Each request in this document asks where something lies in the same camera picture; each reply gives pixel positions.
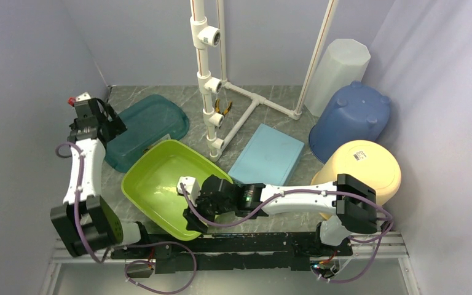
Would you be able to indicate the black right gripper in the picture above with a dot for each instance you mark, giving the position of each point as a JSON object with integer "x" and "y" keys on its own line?
{"x": 193, "y": 222}

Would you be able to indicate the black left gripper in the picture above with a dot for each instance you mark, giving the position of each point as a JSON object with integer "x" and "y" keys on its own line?
{"x": 116, "y": 126}

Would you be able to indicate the dark teal translucent tub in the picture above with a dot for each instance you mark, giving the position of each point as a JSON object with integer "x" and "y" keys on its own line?
{"x": 148, "y": 122}

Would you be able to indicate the green plastic tray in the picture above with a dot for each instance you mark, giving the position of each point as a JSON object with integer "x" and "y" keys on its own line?
{"x": 151, "y": 183}

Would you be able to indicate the teal perforated plastic basket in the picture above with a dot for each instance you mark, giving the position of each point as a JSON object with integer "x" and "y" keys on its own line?
{"x": 270, "y": 157}

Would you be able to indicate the cream yellow bucket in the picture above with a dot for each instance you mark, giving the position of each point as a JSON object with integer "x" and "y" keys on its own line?
{"x": 368, "y": 162}

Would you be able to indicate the blue and cream bucket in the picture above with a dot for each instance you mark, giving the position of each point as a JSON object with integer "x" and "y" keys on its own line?
{"x": 355, "y": 112}

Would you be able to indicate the white octagonal plastic container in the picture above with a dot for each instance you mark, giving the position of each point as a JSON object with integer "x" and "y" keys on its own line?
{"x": 344, "y": 61}

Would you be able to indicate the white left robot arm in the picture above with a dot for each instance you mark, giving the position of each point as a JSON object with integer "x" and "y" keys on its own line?
{"x": 84, "y": 221}

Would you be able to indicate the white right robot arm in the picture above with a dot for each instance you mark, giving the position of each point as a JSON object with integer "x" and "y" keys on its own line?
{"x": 350, "y": 203}

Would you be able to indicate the black base bar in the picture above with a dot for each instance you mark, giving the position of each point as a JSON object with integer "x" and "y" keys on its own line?
{"x": 296, "y": 251}

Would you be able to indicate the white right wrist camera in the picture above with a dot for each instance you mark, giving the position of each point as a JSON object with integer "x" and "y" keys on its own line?
{"x": 191, "y": 186}

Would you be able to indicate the yellow handled pliers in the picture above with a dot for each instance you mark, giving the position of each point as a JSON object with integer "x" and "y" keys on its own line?
{"x": 221, "y": 111}

